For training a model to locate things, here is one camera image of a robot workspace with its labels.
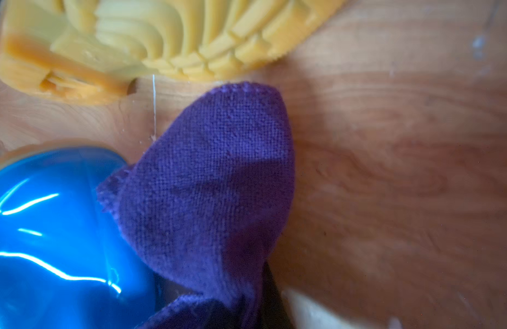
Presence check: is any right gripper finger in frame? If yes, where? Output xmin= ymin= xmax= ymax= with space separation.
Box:
xmin=259 ymin=263 xmax=294 ymax=329

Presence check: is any purple cloth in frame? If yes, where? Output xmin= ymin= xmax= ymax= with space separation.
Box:
xmin=97 ymin=82 xmax=295 ymax=328

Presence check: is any bright blue rubber boot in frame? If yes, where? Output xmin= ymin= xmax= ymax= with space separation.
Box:
xmin=0 ymin=145 xmax=159 ymax=328

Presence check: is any teal boot with yellow sole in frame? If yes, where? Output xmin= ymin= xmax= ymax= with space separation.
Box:
xmin=0 ymin=0 xmax=343 ymax=105

